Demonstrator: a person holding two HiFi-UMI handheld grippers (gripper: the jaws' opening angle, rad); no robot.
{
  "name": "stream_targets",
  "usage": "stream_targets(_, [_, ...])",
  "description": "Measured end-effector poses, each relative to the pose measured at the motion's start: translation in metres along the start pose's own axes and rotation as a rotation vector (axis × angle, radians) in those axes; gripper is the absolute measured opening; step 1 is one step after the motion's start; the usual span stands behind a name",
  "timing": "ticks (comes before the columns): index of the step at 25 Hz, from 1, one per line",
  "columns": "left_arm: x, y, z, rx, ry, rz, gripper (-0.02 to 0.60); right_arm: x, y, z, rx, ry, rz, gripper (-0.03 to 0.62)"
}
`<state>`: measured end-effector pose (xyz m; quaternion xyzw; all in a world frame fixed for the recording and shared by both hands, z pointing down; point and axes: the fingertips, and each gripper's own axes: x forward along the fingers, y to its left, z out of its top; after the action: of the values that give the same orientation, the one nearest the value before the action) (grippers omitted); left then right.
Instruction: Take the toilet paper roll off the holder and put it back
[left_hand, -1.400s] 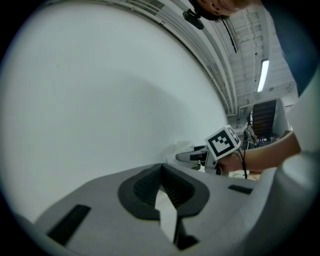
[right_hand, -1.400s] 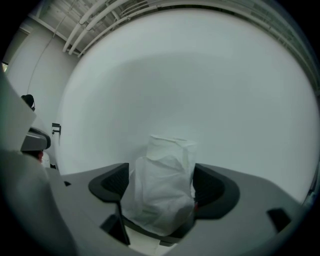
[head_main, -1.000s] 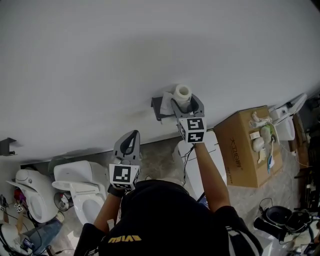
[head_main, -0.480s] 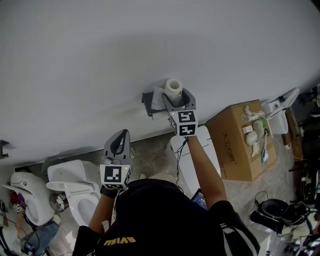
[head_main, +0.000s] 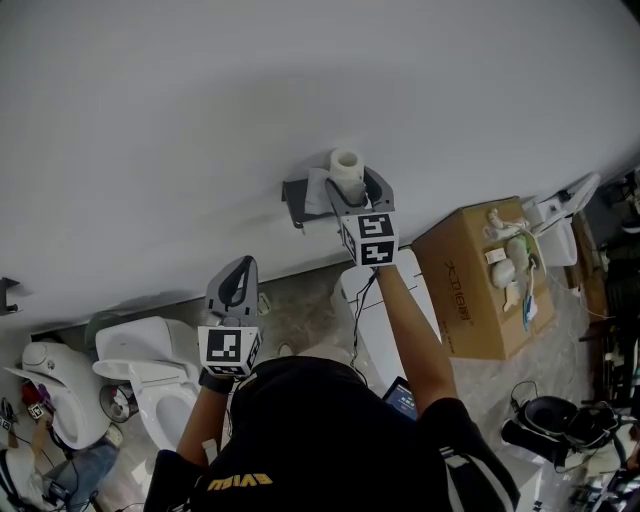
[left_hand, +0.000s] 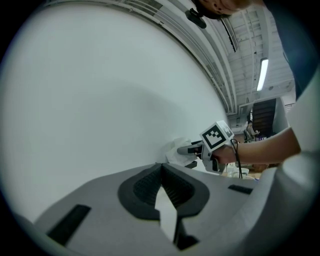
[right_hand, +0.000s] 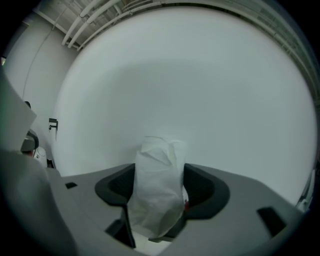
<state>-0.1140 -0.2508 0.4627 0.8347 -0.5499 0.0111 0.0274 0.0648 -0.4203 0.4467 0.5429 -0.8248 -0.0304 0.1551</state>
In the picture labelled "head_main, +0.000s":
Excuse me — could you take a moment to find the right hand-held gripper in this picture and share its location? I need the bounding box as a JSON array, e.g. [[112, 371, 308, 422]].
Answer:
[[325, 167, 400, 268]]

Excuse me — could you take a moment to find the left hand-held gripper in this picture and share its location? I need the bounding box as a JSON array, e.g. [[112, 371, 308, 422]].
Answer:
[[197, 255, 265, 379]]

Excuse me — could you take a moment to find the white toilet paper roll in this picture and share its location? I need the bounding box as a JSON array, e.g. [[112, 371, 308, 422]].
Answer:
[[306, 147, 369, 215]]

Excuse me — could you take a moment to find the black metal toilet paper holder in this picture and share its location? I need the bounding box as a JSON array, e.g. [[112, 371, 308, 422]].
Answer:
[[281, 166, 397, 236]]

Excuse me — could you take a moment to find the person's right forearm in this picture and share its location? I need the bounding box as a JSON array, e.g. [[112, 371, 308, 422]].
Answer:
[[373, 264, 459, 417]]

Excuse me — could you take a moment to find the person's left forearm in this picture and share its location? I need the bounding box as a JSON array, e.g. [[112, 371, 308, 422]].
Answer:
[[176, 384, 235, 469]]

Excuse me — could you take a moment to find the white toilet with closed lid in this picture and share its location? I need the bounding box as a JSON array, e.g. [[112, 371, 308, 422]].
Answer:
[[329, 248, 444, 397]]

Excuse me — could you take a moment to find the white toilet with open lid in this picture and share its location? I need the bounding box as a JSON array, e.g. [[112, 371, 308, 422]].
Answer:
[[91, 315, 202, 454]]

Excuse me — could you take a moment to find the white toilet with raised lid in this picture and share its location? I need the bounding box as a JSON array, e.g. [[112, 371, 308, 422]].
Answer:
[[521, 172, 602, 269]]

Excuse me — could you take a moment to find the white toilet with round button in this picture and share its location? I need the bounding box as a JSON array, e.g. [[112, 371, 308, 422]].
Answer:
[[3, 339, 114, 451]]

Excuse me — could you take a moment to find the black wristband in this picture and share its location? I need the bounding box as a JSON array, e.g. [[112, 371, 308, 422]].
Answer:
[[198, 368, 237, 396]]

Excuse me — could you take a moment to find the brown cardboard box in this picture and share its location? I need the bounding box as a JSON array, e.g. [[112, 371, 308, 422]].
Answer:
[[410, 195, 557, 362]]

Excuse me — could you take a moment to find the dark green bin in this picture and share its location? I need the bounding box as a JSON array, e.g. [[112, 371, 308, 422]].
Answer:
[[83, 310, 127, 347]]

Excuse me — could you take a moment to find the white plastic pipe fitting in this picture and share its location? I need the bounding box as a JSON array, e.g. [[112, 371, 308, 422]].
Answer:
[[481, 206, 532, 240]]

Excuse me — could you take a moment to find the white rounded plastic part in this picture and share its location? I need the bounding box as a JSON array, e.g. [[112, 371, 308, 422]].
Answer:
[[491, 258, 517, 290]]

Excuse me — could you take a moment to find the green and white bottle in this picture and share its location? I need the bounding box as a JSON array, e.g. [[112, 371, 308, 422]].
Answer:
[[506, 234, 532, 272]]

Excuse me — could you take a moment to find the person's black t-shirt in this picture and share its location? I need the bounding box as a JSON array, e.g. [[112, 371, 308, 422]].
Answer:
[[142, 355, 522, 512]]

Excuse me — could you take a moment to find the blue and white packet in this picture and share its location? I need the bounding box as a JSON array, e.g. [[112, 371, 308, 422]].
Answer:
[[520, 293, 539, 332]]

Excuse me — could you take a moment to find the dark wooden furniture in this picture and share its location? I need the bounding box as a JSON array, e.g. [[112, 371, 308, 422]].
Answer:
[[571, 168, 640, 407]]

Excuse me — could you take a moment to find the black headset equipment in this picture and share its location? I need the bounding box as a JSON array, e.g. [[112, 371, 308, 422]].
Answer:
[[501, 393, 622, 472]]

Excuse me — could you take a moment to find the thin black cable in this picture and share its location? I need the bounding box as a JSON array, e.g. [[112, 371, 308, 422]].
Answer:
[[348, 266, 382, 387]]

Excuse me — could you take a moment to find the small wire waste bin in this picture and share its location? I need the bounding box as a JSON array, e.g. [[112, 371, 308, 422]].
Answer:
[[98, 383, 140, 425]]

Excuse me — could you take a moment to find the black wall bracket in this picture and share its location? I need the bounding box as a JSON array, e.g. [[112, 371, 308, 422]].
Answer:
[[0, 276, 24, 317]]

